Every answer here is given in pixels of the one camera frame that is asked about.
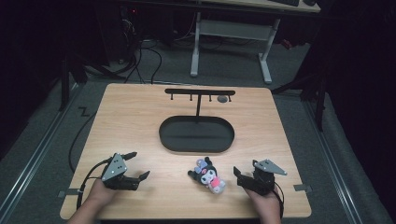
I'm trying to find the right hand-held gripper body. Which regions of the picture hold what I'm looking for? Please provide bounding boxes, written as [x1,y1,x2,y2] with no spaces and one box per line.
[244,159,289,197]

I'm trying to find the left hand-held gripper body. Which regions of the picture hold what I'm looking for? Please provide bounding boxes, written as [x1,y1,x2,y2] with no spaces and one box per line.
[100,152,141,191]

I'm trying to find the black and pink plush doll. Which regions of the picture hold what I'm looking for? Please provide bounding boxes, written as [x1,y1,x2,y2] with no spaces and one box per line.
[187,156,227,195]

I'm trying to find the black hook stand with tray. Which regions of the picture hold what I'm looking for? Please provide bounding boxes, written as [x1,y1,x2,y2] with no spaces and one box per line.
[158,88,236,154]

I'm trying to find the person's right hand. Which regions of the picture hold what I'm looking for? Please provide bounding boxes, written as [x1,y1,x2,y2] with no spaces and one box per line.
[244,185,282,210]

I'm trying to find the person's left hand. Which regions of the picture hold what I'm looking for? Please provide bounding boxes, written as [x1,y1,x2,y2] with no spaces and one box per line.
[88,178,119,207]

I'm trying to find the black metal stand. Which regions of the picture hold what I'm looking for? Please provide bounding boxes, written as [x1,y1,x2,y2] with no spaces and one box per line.
[58,54,89,112]
[271,70,329,133]

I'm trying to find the dark computer tower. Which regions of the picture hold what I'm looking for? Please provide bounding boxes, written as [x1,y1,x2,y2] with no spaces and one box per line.
[117,5,138,64]

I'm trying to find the black keyboard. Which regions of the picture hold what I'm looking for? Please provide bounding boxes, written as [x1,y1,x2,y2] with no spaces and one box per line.
[268,0,302,7]

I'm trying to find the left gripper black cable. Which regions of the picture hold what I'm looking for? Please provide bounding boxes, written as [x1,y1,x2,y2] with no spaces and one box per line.
[76,158,113,211]

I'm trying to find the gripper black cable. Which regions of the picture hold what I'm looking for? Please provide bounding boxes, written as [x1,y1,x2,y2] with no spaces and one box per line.
[76,158,113,211]
[272,181,286,219]

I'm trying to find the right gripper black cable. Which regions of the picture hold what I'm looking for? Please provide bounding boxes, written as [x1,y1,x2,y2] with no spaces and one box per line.
[272,181,286,219]

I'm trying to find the grey table bracket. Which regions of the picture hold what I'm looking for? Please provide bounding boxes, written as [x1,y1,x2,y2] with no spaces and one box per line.
[292,183,313,193]
[57,188,84,199]

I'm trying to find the black cable on floor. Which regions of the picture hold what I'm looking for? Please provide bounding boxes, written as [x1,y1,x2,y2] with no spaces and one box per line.
[67,110,98,174]

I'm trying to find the grey metal floor rail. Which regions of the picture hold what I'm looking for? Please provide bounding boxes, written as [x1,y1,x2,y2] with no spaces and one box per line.
[0,81,82,217]
[303,100,364,224]

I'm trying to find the bundle of black floor cables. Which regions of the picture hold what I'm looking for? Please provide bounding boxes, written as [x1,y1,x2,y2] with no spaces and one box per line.
[121,38,163,86]

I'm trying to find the white metal frame desk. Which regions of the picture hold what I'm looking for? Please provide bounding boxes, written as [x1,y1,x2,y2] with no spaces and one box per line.
[189,0,321,85]

